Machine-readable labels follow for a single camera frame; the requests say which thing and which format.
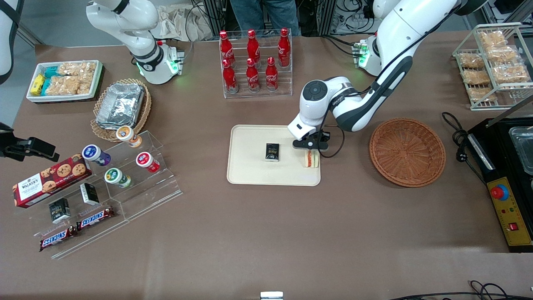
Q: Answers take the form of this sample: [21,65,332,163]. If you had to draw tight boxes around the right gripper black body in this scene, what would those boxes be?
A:
[0,123,32,161]

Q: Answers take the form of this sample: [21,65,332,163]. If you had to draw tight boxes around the cream plastic tray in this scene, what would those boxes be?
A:
[227,124,321,186]

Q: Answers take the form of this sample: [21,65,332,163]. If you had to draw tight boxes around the light wicker basket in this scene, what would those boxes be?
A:
[91,78,152,143]

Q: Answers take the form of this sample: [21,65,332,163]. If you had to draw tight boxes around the brown wicker basket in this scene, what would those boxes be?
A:
[369,118,446,188]

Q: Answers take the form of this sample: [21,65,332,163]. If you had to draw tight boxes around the red Walker's cookie box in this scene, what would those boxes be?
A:
[12,154,93,208]

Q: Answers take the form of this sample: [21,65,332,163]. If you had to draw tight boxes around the purple gum jar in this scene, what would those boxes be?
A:
[82,144,111,167]

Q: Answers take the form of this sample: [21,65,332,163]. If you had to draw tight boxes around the clear acrylic bottle rack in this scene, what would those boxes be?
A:
[219,29,293,99]

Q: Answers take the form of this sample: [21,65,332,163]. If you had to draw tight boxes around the white rectangular bin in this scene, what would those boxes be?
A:
[26,60,103,103]

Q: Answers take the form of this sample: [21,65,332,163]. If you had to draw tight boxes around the red cola bottle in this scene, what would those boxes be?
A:
[220,30,234,63]
[222,58,238,93]
[278,28,291,67]
[265,57,279,91]
[246,57,261,91]
[247,29,261,63]

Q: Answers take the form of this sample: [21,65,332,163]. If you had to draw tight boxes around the clear bag of crackers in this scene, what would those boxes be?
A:
[58,62,82,77]
[79,62,97,84]
[45,76,92,95]

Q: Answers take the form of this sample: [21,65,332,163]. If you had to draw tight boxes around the green gum jar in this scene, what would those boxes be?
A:
[104,168,132,188]

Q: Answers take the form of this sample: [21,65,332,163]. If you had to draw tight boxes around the orange gum jar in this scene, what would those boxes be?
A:
[116,125,142,148]

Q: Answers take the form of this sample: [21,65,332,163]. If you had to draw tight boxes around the Snickers chocolate bar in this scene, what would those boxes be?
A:
[40,226,78,252]
[76,207,115,231]

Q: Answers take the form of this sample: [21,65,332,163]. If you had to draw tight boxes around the stack of foil trays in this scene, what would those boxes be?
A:
[96,83,145,130]

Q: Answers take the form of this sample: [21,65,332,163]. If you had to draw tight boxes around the red gum jar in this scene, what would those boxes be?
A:
[136,152,160,173]

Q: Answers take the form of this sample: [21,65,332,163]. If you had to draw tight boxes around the clear acrylic stepped display stand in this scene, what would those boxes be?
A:
[25,130,183,260]

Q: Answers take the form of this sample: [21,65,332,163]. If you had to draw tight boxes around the person in blue jeans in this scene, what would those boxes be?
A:
[230,0,301,36]

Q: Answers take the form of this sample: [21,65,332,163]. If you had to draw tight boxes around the crumpled beige cloth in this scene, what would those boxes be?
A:
[156,4,213,42]

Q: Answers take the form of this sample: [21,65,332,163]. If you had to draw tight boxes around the clear bag of snacks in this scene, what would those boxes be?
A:
[468,87,498,103]
[458,52,486,69]
[479,31,506,46]
[485,45,519,63]
[493,65,530,84]
[462,69,492,86]

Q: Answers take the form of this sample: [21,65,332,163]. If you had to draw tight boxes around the black machine with yellow panel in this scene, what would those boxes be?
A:
[466,94,533,253]

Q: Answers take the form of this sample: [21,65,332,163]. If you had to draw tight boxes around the clear plastic container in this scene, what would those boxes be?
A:
[509,126,533,175]

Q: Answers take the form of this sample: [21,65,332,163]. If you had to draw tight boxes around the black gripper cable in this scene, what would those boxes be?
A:
[320,123,346,159]

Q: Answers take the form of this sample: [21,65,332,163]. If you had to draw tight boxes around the black power cable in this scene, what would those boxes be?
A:
[441,112,486,184]

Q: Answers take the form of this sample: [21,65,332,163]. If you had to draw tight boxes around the white wire rack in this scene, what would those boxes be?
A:
[453,22,533,111]

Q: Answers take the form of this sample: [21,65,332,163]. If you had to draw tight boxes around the black floor cables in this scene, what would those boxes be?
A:
[387,280,533,300]

